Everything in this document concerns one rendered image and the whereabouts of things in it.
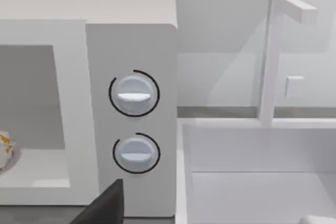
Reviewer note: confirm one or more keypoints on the pale blue microwave knob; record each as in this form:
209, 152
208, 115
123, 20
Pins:
134, 92
135, 153

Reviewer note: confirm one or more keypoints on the pale microwave oven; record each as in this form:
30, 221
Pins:
131, 45

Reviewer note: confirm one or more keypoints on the tall white tap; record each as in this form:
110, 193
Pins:
270, 58

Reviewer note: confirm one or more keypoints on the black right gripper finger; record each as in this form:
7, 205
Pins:
107, 205

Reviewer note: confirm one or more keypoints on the white sink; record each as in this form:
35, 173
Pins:
252, 161

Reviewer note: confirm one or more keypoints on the white and yellow item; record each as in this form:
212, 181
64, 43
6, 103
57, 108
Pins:
5, 150

